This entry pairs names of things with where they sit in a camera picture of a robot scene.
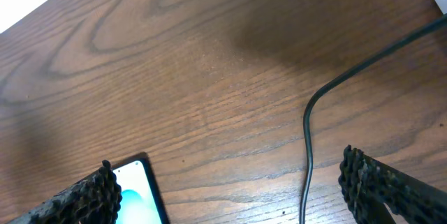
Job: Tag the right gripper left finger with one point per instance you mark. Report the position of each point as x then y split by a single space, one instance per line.
93 199

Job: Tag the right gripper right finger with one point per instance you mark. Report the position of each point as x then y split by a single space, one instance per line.
374 192

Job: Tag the blue Galaxy smartphone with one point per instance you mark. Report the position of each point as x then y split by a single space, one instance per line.
141 198

